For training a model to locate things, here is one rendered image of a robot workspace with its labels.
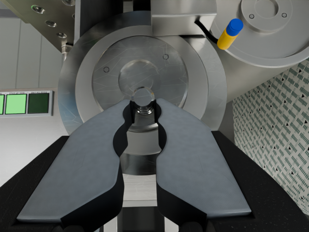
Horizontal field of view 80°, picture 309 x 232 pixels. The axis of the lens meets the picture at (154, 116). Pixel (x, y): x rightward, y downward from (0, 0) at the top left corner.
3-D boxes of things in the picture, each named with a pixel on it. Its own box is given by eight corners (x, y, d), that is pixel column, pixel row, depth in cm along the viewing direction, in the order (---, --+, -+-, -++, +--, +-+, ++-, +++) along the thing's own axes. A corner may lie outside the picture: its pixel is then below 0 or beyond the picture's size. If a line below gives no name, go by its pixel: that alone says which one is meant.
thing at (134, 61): (176, 25, 15) (200, 116, 14) (174, 38, 17) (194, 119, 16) (82, 44, 15) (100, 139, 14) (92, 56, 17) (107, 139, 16)
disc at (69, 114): (226, 12, 17) (228, 180, 15) (224, 15, 18) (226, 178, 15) (66, 7, 17) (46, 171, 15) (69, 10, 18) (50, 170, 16)
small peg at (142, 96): (150, 83, 11) (157, 104, 11) (151, 94, 14) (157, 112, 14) (128, 89, 11) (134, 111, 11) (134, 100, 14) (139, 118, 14)
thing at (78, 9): (83, -121, 20) (79, 40, 17) (123, 20, 43) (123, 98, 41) (79, -121, 20) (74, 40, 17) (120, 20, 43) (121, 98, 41)
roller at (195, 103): (209, 26, 17) (208, 158, 15) (177, 96, 42) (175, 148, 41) (81, 22, 17) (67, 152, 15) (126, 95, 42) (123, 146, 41)
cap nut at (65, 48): (72, 44, 50) (71, 60, 49) (77, 50, 54) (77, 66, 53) (58, 44, 50) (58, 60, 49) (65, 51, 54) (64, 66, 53)
